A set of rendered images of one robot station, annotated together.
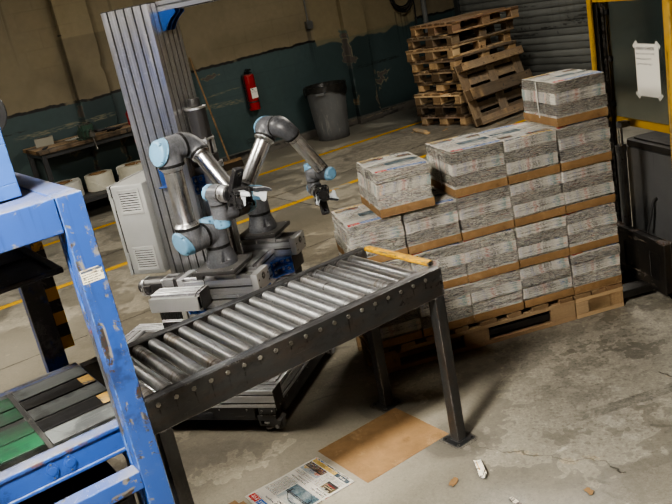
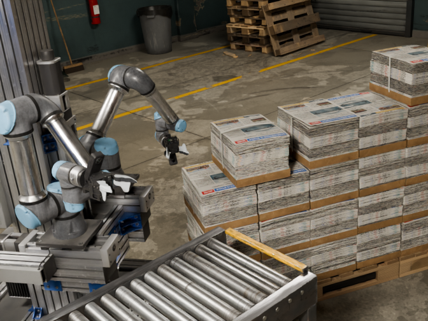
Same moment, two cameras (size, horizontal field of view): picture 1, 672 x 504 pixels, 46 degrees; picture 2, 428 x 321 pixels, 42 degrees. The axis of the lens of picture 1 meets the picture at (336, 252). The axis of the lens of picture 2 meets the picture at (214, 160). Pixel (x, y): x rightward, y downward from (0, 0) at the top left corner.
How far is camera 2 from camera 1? 137 cm
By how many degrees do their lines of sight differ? 9
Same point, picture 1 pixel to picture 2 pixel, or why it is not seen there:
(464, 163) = (321, 136)
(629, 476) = not seen: outside the picture
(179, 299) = (20, 271)
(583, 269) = (411, 235)
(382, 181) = (242, 152)
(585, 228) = (419, 199)
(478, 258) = (322, 225)
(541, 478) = not seen: outside the picture
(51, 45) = not seen: outside the picture
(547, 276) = (379, 241)
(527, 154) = (379, 130)
